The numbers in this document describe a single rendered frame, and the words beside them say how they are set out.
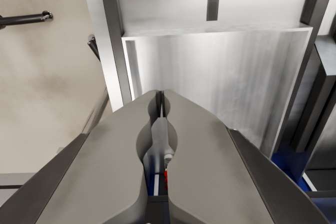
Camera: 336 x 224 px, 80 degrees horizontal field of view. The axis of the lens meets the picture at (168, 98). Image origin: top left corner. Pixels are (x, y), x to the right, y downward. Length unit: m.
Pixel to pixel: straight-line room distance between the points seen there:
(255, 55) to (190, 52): 0.11
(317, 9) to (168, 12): 0.20
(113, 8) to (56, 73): 1.22
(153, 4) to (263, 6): 0.16
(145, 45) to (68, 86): 1.22
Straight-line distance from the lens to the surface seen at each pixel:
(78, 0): 1.29
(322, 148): 0.57
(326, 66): 0.37
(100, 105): 0.93
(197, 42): 0.33
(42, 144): 1.98
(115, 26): 0.31
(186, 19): 0.32
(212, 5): 0.33
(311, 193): 0.46
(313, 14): 0.36
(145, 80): 0.36
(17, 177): 0.69
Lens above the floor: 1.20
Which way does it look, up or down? 58 degrees down
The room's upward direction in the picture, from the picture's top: 180 degrees clockwise
